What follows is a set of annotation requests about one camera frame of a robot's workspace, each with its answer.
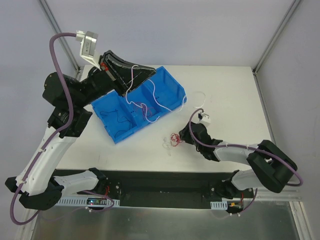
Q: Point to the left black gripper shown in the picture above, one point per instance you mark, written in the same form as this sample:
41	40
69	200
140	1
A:
110	74

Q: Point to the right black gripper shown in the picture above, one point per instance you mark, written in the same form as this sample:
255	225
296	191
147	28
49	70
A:
194	132

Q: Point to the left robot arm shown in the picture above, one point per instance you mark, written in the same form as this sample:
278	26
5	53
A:
37	187

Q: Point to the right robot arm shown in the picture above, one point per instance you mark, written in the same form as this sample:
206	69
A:
269	166

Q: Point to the blue plastic divided bin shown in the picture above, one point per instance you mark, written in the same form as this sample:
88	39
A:
123	116

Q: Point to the silver metal sheet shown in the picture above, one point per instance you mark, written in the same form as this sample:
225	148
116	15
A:
264	220

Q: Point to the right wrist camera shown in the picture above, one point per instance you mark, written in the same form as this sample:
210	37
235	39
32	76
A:
204	119

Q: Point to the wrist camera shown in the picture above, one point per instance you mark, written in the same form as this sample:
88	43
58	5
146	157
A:
88	42
204	119

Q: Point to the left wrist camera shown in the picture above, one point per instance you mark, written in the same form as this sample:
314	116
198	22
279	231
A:
88	42

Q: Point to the right white cable duct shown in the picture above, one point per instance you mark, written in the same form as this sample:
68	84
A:
219	205

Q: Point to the white cable duct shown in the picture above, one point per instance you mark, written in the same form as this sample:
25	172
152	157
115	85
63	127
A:
83	201
219	205

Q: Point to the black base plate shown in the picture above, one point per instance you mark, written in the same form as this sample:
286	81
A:
155	189

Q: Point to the left aluminium frame post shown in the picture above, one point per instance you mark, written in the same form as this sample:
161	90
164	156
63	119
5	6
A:
44	5

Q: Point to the aluminium frame post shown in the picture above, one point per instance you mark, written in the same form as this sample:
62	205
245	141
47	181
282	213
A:
44	5
277	34

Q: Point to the right aluminium frame post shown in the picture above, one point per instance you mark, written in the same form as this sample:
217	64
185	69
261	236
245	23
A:
277	34

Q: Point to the left white cable duct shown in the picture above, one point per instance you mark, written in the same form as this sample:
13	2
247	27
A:
83	201

